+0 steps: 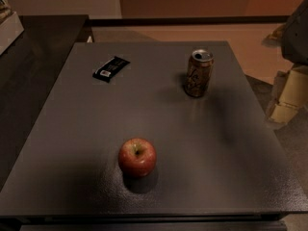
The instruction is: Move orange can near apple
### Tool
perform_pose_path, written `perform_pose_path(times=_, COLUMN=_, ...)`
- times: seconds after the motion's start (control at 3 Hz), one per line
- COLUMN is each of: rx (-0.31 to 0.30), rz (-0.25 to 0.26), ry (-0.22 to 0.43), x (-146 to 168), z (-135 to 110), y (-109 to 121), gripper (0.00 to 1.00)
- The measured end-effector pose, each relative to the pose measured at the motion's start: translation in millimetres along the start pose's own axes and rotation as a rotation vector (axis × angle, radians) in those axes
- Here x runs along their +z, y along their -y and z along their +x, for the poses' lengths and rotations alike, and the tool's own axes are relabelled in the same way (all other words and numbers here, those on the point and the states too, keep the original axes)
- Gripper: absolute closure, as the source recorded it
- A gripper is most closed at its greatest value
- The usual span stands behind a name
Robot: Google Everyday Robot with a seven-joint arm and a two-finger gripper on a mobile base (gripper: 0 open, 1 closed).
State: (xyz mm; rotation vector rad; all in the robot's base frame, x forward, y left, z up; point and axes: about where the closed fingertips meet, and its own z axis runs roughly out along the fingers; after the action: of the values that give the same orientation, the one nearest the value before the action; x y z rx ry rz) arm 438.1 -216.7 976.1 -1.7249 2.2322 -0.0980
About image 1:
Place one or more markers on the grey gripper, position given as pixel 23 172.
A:
pixel 296 38

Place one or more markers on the orange soda can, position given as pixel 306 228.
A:
pixel 199 72

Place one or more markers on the red apple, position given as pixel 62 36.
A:
pixel 137 158

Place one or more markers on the black snack bar wrapper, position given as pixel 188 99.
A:
pixel 109 69

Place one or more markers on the white box on counter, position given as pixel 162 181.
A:
pixel 10 29

